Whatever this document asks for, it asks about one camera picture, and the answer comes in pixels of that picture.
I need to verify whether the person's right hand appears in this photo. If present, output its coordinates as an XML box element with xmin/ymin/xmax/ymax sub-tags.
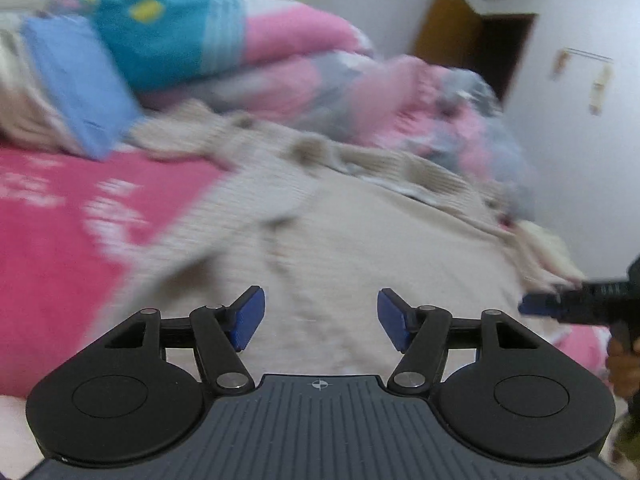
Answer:
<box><xmin>606</xmin><ymin>337</ymin><xmax>640</xmax><ymax>403</ymax></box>

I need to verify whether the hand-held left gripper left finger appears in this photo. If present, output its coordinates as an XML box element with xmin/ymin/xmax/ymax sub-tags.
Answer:
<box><xmin>102</xmin><ymin>285</ymin><xmax>266</xmax><ymax>394</ymax></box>

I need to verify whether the beige tape strip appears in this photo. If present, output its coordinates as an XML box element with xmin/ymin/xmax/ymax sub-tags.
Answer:
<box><xmin>588</xmin><ymin>66</ymin><xmax>614</xmax><ymax>117</ymax></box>
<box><xmin>551</xmin><ymin>49</ymin><xmax>574</xmax><ymax>80</ymax></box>

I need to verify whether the pink grey floral quilt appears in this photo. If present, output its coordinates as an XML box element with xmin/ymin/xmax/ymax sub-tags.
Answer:
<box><xmin>140</xmin><ymin>10</ymin><xmax>540</xmax><ymax>222</ymax></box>

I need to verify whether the pink floral fleece blanket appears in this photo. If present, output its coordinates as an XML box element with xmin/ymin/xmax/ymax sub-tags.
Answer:
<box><xmin>0</xmin><ymin>147</ymin><xmax>613</xmax><ymax>398</ymax></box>

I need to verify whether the light blue pillow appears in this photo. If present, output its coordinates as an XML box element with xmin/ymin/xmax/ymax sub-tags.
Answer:
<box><xmin>21</xmin><ymin>14</ymin><xmax>144</xmax><ymax>162</ymax></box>

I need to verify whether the teal striped pillow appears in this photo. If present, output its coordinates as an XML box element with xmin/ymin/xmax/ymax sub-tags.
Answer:
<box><xmin>85</xmin><ymin>0</ymin><xmax>249</xmax><ymax>95</ymax></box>

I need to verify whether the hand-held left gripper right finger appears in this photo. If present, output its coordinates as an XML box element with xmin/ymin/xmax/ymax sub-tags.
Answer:
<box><xmin>377</xmin><ymin>287</ymin><xmax>546</xmax><ymax>394</ymax></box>

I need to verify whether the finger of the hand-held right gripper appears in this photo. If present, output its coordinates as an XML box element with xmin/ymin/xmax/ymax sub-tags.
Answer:
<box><xmin>517</xmin><ymin>291</ymin><xmax>568</xmax><ymax>320</ymax></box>

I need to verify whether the beige houndstooth knit cardigan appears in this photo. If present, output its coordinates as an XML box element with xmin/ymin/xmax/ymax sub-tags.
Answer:
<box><xmin>125</xmin><ymin>100</ymin><xmax>586</xmax><ymax>376</ymax></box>

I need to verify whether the brown wooden door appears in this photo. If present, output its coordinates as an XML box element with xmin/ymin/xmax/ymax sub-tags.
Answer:
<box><xmin>414</xmin><ymin>0</ymin><xmax>537</xmax><ymax>107</ymax></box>

